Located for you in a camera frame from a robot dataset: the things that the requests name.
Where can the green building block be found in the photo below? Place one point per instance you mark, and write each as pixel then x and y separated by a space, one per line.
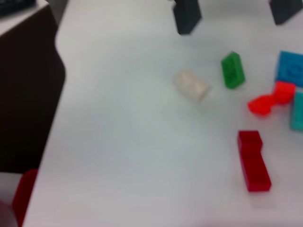
pixel 233 71

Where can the red plastic object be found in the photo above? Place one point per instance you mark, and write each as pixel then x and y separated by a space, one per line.
pixel 23 194

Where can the dark red building block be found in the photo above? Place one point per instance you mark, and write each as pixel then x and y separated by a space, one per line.
pixel 254 160

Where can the teal building block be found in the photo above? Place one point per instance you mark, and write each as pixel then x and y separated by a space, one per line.
pixel 297 111

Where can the dark side desk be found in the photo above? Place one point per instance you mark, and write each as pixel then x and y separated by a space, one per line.
pixel 23 94

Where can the small red building block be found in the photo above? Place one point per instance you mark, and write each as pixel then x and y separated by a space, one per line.
pixel 260 105
pixel 285 91

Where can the blue building block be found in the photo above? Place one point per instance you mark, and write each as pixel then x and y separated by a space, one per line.
pixel 290 68

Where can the translucent white building block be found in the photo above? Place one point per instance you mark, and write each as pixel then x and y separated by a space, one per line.
pixel 191 85

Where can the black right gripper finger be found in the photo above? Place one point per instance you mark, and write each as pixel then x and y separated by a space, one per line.
pixel 284 9
pixel 187 16

